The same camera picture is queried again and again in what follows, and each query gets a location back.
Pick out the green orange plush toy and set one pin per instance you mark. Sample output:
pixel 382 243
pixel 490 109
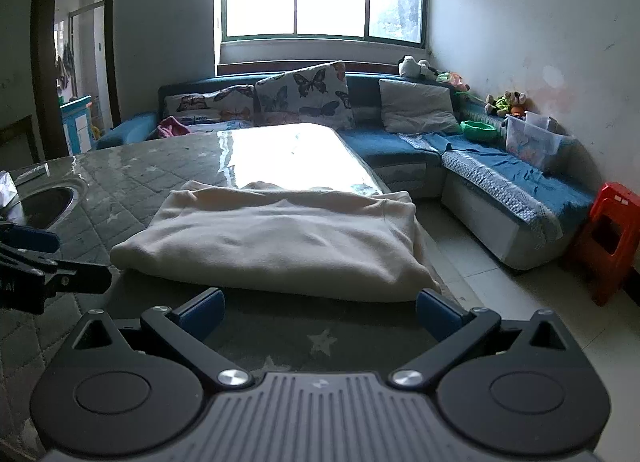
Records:
pixel 450 81

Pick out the cream shirt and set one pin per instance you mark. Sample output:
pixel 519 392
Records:
pixel 275 242

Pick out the clear plastic storage box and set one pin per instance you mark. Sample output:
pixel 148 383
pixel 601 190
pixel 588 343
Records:
pixel 532 147

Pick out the red plastic stool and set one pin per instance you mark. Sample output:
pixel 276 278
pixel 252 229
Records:
pixel 610 202

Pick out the white lace sofa cover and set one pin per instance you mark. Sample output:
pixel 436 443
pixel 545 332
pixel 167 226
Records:
pixel 500 194

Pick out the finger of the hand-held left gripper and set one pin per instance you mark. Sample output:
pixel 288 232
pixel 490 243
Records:
pixel 80 278
pixel 30 239

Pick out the panda plush toy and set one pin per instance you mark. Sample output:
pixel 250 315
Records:
pixel 410 67

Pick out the pink tissue pack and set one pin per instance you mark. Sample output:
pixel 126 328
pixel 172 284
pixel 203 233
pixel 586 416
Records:
pixel 6 189

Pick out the hanging clothes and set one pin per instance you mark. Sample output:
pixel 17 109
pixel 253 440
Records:
pixel 65 64

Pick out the long butterfly print pillow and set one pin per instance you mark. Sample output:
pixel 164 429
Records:
pixel 200 102

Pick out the blue sofa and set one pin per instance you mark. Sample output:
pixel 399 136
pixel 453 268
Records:
pixel 380 147

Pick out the green plastic bowl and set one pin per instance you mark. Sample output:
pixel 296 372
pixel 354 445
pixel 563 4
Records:
pixel 477 131

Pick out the round recessed steel basin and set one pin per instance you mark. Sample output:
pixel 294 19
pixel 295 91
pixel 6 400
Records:
pixel 45 204

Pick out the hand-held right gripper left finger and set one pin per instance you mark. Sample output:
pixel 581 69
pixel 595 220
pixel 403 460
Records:
pixel 200 314

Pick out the pile of small plush toys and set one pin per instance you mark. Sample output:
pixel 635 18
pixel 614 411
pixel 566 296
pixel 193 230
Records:
pixel 510 102

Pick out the dark wooden door frame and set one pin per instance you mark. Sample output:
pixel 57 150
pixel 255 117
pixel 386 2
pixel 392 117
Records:
pixel 42 67

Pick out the blue cloth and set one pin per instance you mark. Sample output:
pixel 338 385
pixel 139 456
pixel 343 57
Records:
pixel 500 167

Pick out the pink garment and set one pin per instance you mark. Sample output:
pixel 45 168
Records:
pixel 172 129

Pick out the grey quilted star table cover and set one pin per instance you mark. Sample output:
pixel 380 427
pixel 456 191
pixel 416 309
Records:
pixel 125 192

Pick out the large butterfly print pillow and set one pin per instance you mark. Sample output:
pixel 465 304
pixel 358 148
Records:
pixel 305 97

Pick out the flat butterfly print pillow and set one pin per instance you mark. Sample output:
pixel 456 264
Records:
pixel 225 122

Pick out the white remote control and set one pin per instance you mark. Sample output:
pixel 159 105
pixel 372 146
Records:
pixel 32 173

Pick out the blue white toy cabinet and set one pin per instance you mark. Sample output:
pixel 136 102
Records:
pixel 77 127

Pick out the dark wooden cabinet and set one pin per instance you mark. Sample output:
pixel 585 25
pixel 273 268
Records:
pixel 17 142

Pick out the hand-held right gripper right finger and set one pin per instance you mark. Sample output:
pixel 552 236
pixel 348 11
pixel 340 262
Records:
pixel 440 312

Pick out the grey pillow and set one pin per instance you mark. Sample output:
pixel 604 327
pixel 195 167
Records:
pixel 415 107

